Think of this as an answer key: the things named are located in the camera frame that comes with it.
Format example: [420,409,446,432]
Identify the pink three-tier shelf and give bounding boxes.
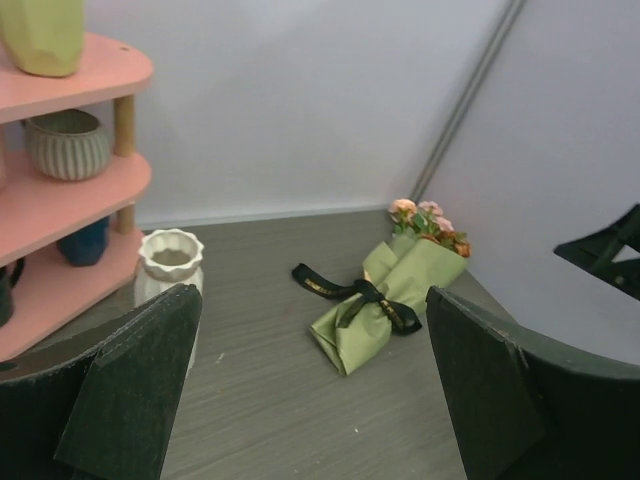
[1,33,153,361]

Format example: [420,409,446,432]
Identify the black ribbon gold lettering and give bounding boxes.
[291,263,423,336]

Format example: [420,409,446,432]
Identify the dark green mug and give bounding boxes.
[0,258,25,327]

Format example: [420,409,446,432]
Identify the pink flower stems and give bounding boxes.
[388,199,455,242]

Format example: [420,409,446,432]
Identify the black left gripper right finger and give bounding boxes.
[426,287,639,479]

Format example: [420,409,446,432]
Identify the dark blue cup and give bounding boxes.
[56,216,110,267]

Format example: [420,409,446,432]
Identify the grey ribbed ceramic pot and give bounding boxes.
[23,109,112,182]

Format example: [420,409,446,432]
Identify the white ribbed ceramic vase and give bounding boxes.
[133,228,207,371]

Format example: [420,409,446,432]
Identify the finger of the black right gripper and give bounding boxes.
[554,204,639,300]

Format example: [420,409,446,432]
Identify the yellow-green faceted mug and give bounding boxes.
[1,0,85,78]

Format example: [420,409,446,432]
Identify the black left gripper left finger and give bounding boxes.
[1,284,202,479]

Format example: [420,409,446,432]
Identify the orange-brown flower stems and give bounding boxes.
[437,231,472,258]

